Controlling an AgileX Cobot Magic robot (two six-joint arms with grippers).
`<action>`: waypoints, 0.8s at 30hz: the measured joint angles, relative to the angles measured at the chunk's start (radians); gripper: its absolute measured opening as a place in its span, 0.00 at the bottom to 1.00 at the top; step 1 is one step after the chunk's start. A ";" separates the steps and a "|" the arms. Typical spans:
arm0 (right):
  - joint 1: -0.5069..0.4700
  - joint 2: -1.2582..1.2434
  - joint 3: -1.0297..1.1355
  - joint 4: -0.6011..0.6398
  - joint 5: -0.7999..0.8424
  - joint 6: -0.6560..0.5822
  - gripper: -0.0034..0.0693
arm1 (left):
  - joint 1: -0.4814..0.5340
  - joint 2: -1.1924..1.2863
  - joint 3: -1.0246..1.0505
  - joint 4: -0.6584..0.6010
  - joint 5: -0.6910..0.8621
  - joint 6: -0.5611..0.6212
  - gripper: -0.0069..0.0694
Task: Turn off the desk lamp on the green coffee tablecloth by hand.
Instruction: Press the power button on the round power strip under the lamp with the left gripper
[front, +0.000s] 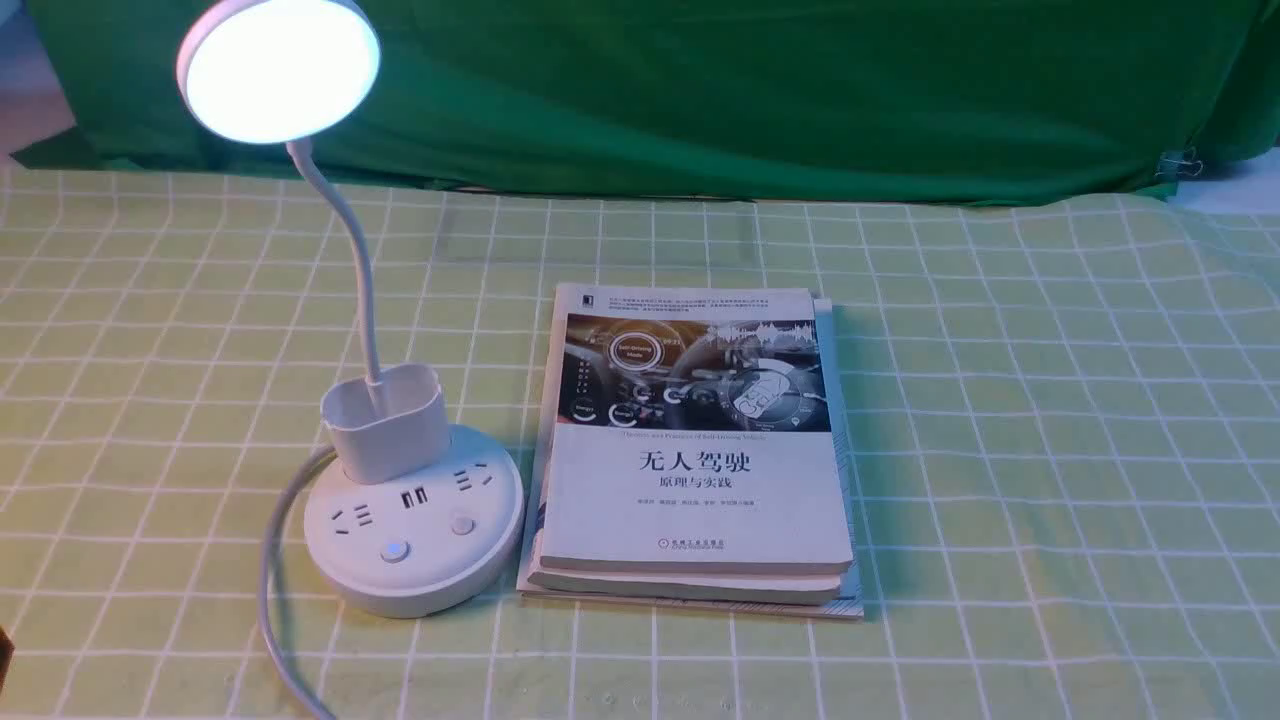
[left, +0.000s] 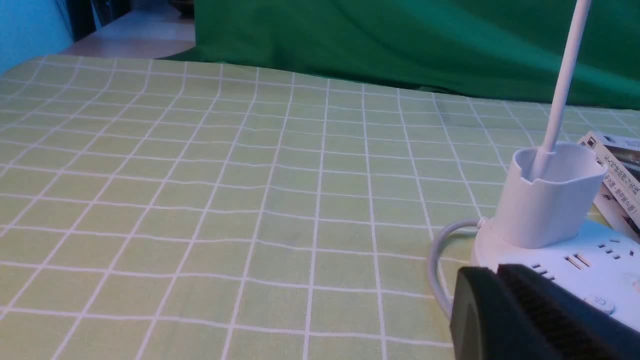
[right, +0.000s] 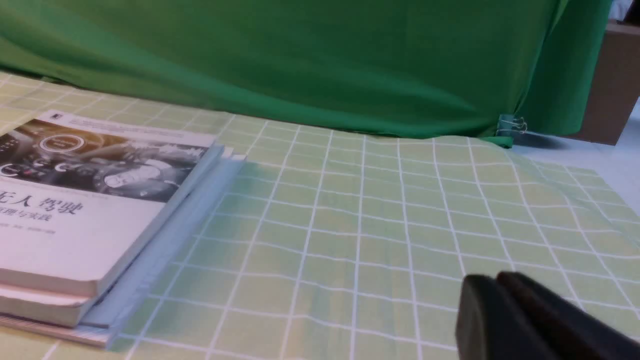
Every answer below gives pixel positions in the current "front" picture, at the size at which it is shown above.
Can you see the metal binder clip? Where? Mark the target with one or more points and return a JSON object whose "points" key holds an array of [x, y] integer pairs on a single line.
{"points": [[1179, 165]]}

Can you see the middle book in stack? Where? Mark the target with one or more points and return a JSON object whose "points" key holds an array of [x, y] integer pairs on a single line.
{"points": [[690, 588]]}

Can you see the white desk lamp with sockets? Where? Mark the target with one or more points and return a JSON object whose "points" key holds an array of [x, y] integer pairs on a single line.
{"points": [[406, 513]]}

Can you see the green backdrop cloth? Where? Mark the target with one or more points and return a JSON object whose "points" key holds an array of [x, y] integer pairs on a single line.
{"points": [[954, 102]]}

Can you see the top white self-driving textbook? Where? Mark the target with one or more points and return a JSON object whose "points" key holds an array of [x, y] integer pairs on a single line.
{"points": [[690, 480]]}

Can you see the bottom thin book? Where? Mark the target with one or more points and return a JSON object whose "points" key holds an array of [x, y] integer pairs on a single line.
{"points": [[700, 606]]}

